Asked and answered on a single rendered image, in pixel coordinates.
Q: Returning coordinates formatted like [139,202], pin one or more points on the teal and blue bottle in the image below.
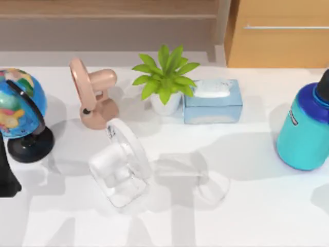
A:
[303,133]

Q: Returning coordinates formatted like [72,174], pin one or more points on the wooden open shelf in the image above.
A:
[108,23]

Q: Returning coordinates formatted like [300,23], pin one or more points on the green plant in white pot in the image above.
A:
[165,77]

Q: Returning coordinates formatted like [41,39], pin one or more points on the wooden cupboard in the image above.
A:
[277,43]

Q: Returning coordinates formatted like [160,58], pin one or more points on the white desk fan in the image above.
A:
[120,169]

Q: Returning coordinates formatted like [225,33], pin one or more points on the globe on black stand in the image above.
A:
[18,103]

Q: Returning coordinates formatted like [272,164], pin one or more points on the light blue tissue box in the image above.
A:
[213,108]

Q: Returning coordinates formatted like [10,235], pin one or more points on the pink desk fan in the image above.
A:
[99,109]

